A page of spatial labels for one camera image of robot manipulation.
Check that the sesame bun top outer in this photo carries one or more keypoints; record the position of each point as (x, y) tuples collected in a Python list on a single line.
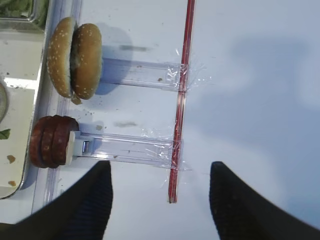
[(58, 57)]

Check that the red plastic rail strip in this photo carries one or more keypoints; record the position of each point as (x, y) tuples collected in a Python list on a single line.
[(181, 101)]

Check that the metal tray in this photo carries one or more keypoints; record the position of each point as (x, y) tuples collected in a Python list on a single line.
[(22, 62)]

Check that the white patty pusher block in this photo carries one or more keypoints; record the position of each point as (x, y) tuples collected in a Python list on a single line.
[(78, 146)]

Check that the brown meat patty stack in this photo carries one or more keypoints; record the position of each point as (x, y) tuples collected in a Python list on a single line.
[(49, 139)]

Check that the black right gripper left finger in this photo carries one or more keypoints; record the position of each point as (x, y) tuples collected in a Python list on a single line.
[(81, 213)]

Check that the clear patty dispenser track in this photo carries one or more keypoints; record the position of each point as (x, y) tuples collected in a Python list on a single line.
[(144, 150)]

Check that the clear bun dispenser track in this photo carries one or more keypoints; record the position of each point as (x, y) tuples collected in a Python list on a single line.
[(165, 76)]

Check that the clear lettuce container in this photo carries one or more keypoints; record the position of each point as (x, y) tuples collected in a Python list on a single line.
[(24, 10)]

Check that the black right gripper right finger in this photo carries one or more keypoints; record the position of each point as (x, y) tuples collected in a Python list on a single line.
[(240, 213)]

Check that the sesame bun top inner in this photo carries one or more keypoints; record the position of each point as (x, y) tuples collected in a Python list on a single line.
[(86, 60)]

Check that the sesame bun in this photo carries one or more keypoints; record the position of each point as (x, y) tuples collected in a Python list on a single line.
[(86, 60), (58, 57)]

